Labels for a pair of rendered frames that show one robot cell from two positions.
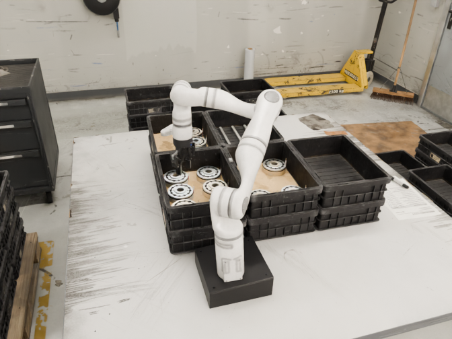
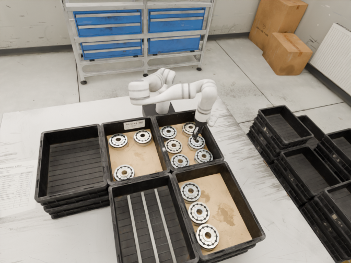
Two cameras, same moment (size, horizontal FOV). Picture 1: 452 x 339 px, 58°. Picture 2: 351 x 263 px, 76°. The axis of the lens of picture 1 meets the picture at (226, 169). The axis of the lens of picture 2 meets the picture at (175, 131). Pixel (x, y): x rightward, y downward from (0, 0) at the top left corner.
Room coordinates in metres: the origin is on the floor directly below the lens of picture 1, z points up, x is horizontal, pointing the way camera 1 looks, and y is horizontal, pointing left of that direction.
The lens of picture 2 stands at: (2.16, -0.07, 1.87)
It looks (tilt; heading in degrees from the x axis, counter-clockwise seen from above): 48 degrees down; 172
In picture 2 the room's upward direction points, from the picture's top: 8 degrees clockwise
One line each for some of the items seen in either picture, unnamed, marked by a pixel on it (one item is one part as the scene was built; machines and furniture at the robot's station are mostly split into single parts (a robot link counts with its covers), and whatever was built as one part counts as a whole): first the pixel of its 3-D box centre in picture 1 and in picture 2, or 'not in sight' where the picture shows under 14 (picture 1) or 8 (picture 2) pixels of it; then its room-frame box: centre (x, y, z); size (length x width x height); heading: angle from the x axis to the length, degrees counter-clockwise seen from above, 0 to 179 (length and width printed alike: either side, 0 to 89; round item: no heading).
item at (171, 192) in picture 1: (180, 191); (196, 141); (1.34, 0.18, 0.86); 0.10 x 0.10 x 0.01
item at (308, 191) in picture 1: (269, 167); (132, 146); (1.44, -0.18, 0.92); 0.40 x 0.30 x 0.02; 15
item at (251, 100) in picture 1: (245, 110); not in sight; (3.28, -0.16, 0.37); 0.40 x 0.30 x 0.45; 107
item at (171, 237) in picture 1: (198, 208); not in sight; (1.36, 0.11, 0.76); 0.40 x 0.30 x 0.12; 15
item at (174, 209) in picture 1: (198, 176); (186, 137); (1.36, 0.11, 0.92); 0.40 x 0.30 x 0.02; 15
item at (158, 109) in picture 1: (153, 119); not in sight; (3.05, 0.61, 0.37); 0.40 x 0.30 x 0.45; 107
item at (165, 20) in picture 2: not in sight; (176, 32); (-0.65, 0.15, 0.60); 0.72 x 0.03 x 0.56; 107
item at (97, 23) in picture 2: not in sight; (111, 35); (-0.42, -0.62, 0.60); 0.72 x 0.03 x 0.56; 107
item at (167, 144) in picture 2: (214, 186); (173, 145); (1.37, 0.04, 0.86); 0.10 x 0.10 x 0.01
